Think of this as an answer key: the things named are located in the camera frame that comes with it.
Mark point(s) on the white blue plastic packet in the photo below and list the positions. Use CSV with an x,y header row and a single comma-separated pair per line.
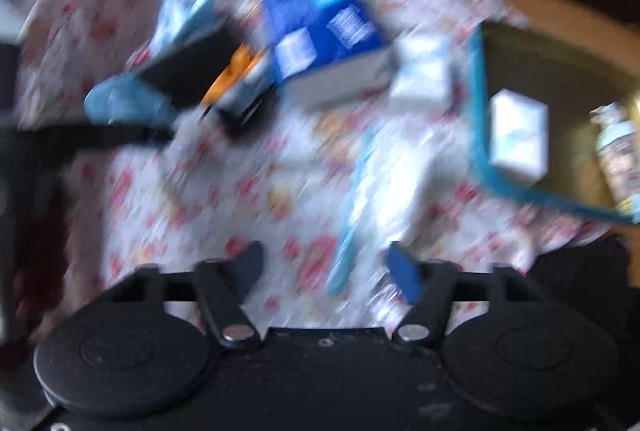
x,y
385,191

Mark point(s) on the small white tissue packet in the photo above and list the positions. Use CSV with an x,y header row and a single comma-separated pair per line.
x,y
422,71
517,138

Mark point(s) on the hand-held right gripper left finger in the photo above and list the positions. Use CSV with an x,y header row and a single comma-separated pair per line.
x,y
252,268

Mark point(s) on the teal rimmed container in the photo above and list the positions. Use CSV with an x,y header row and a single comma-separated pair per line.
x,y
477,111

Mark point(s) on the black wallet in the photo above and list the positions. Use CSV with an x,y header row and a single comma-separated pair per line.
x,y
200,61

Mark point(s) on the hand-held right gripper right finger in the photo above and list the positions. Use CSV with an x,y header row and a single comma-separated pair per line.
x,y
405,276

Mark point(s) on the clear labelled bottle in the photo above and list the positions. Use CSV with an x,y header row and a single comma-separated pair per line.
x,y
617,151

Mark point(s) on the light blue cloth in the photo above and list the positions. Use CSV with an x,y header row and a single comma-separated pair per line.
x,y
185,21

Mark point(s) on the blue tissue pack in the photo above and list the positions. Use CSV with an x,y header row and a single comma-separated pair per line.
x,y
320,26

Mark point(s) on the blue face mask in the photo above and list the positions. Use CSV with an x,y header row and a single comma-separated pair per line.
x,y
120,101

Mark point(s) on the orange and black object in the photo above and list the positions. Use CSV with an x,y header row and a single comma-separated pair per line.
x,y
230,76

